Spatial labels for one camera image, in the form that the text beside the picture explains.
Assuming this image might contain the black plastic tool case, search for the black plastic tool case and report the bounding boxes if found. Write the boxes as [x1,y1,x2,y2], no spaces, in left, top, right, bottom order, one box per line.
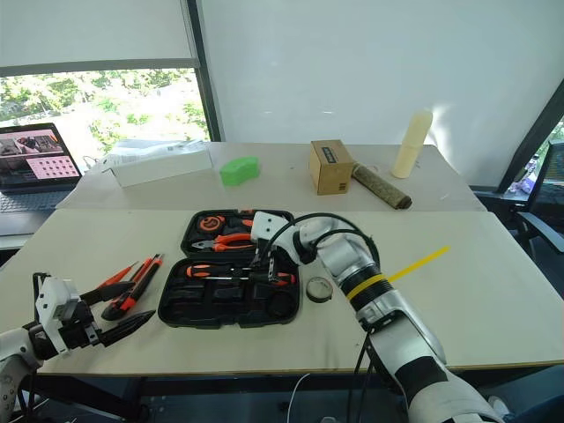
[157,209,303,330]

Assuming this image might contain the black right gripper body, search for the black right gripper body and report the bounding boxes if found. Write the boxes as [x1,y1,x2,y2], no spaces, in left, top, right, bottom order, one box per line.
[251,237,284,271]

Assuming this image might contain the black window frame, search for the black window frame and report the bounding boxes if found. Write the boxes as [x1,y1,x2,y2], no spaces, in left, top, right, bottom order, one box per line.
[0,0,222,143]

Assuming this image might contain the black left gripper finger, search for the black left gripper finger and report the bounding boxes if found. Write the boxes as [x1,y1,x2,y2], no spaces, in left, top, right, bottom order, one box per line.
[80,281,137,306]
[98,309,157,347]

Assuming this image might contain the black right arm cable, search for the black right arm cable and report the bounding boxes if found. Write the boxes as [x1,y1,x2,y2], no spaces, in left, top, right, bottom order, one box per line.
[266,212,380,271]

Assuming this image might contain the black diagonal frame bar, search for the black diagonal frame bar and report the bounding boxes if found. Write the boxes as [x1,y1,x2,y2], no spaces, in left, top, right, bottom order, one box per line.
[497,82,564,194]

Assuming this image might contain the orange handled pliers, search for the orange handled pliers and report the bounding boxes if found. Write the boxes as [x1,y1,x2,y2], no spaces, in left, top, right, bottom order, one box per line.
[190,233,257,254]

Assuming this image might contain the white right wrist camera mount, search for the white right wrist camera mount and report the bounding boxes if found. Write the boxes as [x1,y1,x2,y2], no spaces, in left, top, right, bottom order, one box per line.
[250,211,295,253]

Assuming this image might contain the black grip orange cap tool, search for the black grip orange cap tool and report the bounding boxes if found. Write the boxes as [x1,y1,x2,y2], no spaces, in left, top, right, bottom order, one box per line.
[228,210,257,231]

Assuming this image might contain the large orange black screwdriver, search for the large orange black screwdriver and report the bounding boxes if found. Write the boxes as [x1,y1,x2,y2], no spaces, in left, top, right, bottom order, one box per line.
[184,263,250,279]

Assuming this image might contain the rolled brown mat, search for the rolled brown mat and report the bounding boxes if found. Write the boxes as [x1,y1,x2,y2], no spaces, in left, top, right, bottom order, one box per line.
[352,162,413,211]

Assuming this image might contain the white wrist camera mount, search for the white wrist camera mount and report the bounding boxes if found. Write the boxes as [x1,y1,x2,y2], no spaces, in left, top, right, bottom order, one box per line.
[250,211,295,253]
[34,276,81,357]

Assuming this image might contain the small cardboard box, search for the small cardboard box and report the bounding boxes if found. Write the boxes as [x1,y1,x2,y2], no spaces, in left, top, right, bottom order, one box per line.
[308,139,357,197]

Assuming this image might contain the black electrical tape roll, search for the black electrical tape roll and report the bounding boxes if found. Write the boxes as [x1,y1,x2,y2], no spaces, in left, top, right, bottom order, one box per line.
[305,276,335,304]

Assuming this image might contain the white roller blind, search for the white roller blind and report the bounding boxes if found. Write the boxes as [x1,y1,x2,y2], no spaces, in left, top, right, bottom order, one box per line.
[0,0,200,68]

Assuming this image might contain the short orange black knife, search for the short orange black knife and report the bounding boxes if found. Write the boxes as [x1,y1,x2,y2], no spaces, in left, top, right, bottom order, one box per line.
[129,257,154,284]

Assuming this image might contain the black office chair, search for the black office chair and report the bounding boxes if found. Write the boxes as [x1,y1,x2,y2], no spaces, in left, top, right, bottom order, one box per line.
[475,140,564,265]

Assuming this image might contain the orange black utility knife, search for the orange black utility knife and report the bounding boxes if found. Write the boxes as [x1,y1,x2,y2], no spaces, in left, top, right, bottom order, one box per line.
[115,253,166,312]

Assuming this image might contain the cream cylinder stack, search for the cream cylinder stack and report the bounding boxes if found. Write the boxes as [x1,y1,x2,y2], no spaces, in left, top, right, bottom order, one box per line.
[390,109,434,180]

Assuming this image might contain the thin black hanging cable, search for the thin black hanging cable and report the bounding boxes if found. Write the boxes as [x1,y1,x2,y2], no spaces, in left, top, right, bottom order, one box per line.
[345,330,376,423]

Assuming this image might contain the long white box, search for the long white box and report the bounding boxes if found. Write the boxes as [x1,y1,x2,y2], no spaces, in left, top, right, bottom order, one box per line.
[100,145,214,189]

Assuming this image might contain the open laptop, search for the open laptop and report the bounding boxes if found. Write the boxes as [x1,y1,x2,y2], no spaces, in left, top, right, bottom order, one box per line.
[0,122,84,237]

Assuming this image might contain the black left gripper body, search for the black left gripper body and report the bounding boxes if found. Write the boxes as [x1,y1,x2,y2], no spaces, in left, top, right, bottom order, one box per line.
[57,300,106,352]

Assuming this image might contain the black orange tape measure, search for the black orange tape measure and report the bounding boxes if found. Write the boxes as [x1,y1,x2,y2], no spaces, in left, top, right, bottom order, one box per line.
[197,213,229,234]

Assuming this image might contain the small orange black screwdriver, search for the small orange black screwdriver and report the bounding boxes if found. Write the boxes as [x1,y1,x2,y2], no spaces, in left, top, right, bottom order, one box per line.
[202,271,297,287]

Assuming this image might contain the green plastic object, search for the green plastic object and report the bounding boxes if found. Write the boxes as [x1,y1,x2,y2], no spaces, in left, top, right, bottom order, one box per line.
[219,155,262,188]

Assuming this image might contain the yellow tape strip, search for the yellow tape strip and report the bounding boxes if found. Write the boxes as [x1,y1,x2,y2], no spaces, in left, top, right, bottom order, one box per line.
[345,245,451,301]

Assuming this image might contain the thin white cable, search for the thin white cable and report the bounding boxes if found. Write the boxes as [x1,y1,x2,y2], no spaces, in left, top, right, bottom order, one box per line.
[285,373,312,423]

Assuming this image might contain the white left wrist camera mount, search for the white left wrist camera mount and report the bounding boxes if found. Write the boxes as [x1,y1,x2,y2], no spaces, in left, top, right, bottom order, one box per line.
[34,276,81,357]

